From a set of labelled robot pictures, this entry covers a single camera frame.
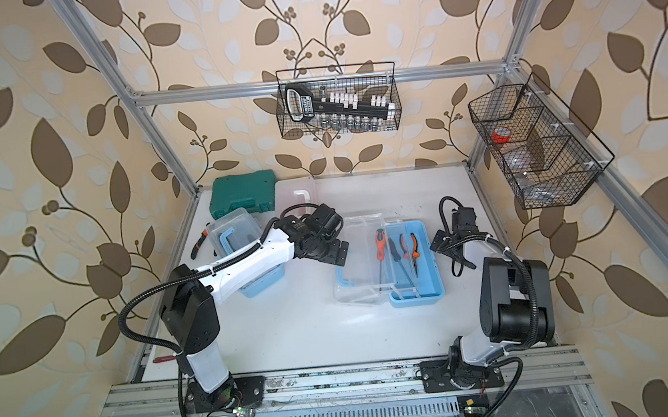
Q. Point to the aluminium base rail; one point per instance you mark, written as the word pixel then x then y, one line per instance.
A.
pixel 402 388

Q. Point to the orange handled flat screwdriver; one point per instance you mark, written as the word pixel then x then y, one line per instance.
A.
pixel 381 243

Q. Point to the pink toolbox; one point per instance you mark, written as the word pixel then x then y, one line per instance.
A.
pixel 297 191

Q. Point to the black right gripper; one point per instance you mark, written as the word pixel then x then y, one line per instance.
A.
pixel 442 241

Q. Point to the black wire basket centre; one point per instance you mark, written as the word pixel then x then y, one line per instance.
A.
pixel 368 78

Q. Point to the black wire basket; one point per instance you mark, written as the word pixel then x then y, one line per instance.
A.
pixel 554 155
pixel 368 78

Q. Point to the aluminium frame post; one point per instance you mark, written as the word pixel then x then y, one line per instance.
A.
pixel 70 14

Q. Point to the orange black cutting pliers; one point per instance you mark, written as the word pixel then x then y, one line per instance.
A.
pixel 200 241

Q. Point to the light blue toolbox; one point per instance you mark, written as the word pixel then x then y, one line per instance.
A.
pixel 357 282

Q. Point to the black socket wrench set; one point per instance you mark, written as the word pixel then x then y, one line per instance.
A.
pixel 302 104

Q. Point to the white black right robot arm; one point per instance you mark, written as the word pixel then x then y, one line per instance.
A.
pixel 515 304

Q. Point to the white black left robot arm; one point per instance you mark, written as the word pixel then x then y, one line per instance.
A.
pixel 190 299

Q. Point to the green plastic tool case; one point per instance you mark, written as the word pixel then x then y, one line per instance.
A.
pixel 253 192

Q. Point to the orange black needle-nose pliers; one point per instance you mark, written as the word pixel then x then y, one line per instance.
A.
pixel 410 247

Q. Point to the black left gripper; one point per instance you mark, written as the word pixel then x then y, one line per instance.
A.
pixel 335 254

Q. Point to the black wire basket right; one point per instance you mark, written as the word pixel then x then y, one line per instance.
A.
pixel 554 155

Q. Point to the blue clear-lid toolbox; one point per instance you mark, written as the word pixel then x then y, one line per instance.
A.
pixel 232 232

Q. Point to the red tape roll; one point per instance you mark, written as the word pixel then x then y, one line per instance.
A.
pixel 501 135

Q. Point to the black yellow long screwdriver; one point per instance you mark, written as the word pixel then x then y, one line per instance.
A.
pixel 399 254

